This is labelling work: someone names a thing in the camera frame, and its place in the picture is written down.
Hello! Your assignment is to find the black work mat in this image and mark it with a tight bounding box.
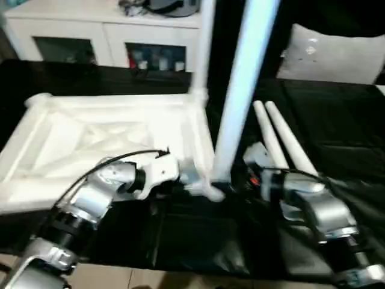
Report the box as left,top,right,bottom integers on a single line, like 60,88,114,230
0,58,385,284

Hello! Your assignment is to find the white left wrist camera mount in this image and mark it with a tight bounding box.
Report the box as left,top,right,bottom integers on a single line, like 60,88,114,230
140,153,181,201

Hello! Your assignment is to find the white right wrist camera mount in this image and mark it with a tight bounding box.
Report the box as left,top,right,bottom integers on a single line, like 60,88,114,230
243,143,274,167

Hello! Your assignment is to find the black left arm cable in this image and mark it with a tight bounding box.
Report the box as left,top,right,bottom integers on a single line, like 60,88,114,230
54,147,171,211

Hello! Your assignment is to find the tall black cabinet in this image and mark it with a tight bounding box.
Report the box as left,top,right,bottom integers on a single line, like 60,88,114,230
198,0,298,79

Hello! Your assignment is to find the round grey appliance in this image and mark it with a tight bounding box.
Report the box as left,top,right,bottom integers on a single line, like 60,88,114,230
149,0,202,17

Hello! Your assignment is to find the white plastic table top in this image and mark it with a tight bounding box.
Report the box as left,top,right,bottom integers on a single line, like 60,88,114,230
0,93,226,214

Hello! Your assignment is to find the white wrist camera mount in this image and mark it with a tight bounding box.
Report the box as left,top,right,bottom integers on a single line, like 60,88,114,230
243,143,274,167
140,153,181,201

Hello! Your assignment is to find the grey cushion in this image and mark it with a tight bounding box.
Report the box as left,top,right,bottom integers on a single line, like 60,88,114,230
276,23,385,84

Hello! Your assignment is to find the white cabinet with glass doors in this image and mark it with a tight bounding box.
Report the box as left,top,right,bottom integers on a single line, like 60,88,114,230
4,0,203,73

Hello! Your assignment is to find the white plastic table leg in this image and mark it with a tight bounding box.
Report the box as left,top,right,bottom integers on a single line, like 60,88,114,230
189,0,216,102
264,101,320,178
253,101,290,170
212,0,282,185

